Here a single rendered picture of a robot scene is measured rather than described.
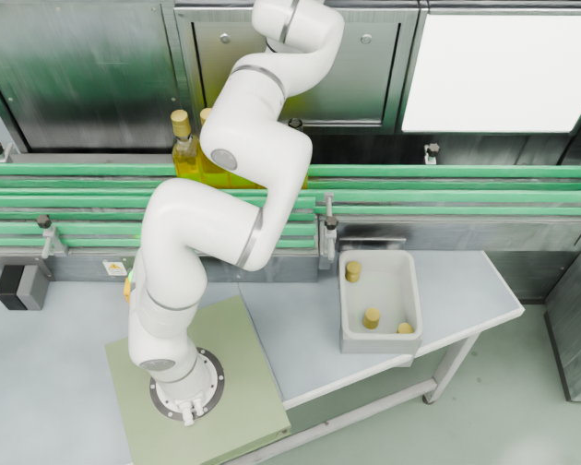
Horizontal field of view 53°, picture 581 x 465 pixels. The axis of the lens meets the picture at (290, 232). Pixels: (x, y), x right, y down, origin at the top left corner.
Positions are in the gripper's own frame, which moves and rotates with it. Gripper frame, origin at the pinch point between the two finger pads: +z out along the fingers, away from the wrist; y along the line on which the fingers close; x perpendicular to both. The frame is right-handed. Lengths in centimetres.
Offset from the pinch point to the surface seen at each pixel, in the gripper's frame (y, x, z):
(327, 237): 16.4, 17.8, 18.0
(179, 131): 2.0, -15.9, 9.6
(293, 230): 13.8, 11.2, 21.0
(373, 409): 29, 55, 87
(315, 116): -12.6, 14.0, 12.0
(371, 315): 27, 32, 30
